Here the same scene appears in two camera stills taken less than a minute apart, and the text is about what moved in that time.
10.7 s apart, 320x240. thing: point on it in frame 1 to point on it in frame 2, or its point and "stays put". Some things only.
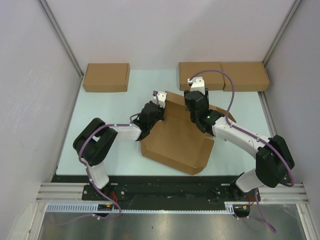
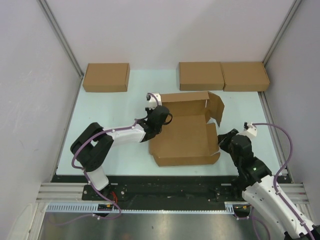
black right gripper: (205, 96) to (223, 139)
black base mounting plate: (163, 189) stays put
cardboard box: (106, 77) stays put
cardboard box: (213, 80) stays put
